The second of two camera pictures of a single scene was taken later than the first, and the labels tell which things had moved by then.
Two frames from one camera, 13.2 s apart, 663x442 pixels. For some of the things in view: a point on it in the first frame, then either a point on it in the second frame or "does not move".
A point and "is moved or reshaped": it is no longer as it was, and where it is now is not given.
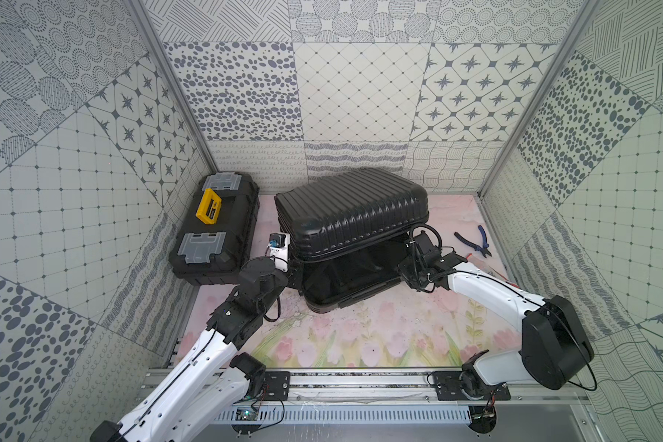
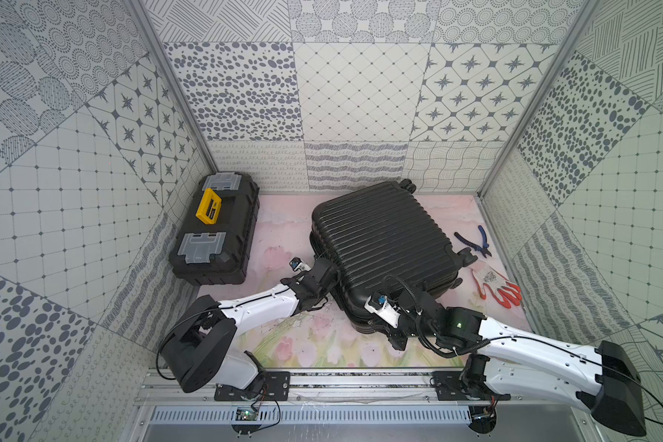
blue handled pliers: (484, 249) does not move
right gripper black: (402, 271) -> (398, 341)
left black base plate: (277, 385) does not move
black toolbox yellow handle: (216, 230) does not move
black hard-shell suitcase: (345, 230) is moved or reshaped
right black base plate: (447, 388) does not move
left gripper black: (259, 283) -> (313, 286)
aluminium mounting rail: (373, 388) does not move
